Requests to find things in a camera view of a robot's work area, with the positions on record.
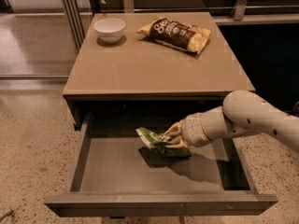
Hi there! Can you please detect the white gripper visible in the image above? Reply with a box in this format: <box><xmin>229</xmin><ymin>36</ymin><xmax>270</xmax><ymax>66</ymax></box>
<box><xmin>162</xmin><ymin>113</ymin><xmax>218</xmax><ymax>148</ymax></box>

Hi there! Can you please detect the green jalapeno chip bag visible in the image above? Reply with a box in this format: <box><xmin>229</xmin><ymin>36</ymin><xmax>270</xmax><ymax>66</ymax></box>
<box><xmin>135</xmin><ymin>127</ymin><xmax>191</xmax><ymax>158</ymax></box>

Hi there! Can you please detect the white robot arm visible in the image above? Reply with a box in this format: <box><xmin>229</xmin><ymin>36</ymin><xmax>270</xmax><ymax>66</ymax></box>
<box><xmin>164</xmin><ymin>91</ymin><xmax>299</xmax><ymax>152</ymax></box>

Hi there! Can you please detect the grey drawer cabinet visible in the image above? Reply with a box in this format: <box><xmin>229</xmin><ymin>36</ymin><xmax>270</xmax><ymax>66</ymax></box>
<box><xmin>63</xmin><ymin>12</ymin><xmax>254</xmax><ymax>126</ymax></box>

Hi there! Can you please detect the open grey top drawer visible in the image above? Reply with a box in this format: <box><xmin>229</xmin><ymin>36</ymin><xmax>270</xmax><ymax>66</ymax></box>
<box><xmin>44</xmin><ymin>117</ymin><xmax>278</xmax><ymax>217</ymax></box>

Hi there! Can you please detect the brown chip bag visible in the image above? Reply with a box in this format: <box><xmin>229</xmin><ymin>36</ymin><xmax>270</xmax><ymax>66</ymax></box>
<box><xmin>137</xmin><ymin>17</ymin><xmax>211</xmax><ymax>54</ymax></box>

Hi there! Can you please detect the white ceramic bowl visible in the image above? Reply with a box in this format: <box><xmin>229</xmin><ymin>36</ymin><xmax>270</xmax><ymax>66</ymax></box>
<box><xmin>93</xmin><ymin>18</ymin><xmax>125</xmax><ymax>44</ymax></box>

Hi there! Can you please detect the metal railing frame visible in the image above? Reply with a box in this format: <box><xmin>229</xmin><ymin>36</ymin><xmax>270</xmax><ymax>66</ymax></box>
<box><xmin>0</xmin><ymin>0</ymin><xmax>299</xmax><ymax>51</ymax></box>

